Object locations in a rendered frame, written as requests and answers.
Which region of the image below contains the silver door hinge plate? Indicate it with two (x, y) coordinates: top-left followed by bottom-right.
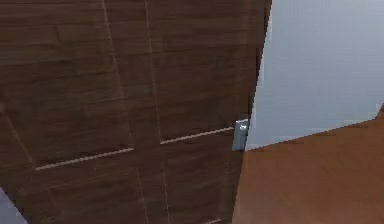
(231, 118), (250, 152)

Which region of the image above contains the dark brown wooden door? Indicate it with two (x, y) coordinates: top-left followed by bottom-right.
(0, 0), (273, 224)

